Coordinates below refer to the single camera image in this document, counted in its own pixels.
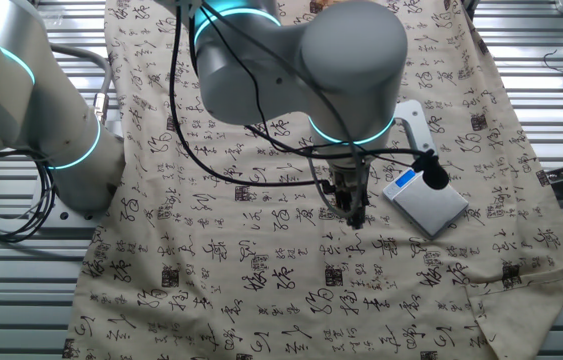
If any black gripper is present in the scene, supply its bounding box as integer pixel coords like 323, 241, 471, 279
327, 166, 372, 231

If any silver digital pocket scale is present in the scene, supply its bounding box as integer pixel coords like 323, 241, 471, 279
381, 167, 470, 240

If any beige calligraphy print cloth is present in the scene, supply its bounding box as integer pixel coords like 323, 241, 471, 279
63, 0, 563, 360

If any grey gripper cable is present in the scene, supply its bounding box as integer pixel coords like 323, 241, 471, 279
307, 158, 365, 220

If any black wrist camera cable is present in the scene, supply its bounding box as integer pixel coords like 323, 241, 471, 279
198, 1, 430, 162

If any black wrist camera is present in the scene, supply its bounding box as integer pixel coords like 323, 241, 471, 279
409, 148, 451, 191

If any long looped black cable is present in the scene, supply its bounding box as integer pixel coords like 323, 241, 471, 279
168, 0, 335, 189

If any grey metal camera bracket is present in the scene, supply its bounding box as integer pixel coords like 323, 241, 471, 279
392, 99, 438, 157

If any thin black wire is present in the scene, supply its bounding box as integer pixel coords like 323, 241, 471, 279
542, 48, 563, 77

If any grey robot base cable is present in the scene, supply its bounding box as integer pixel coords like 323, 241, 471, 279
45, 42, 114, 126

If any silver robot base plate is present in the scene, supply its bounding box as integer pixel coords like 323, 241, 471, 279
29, 119, 127, 234

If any black and white cable bundle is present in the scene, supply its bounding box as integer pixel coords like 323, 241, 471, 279
0, 141, 63, 244

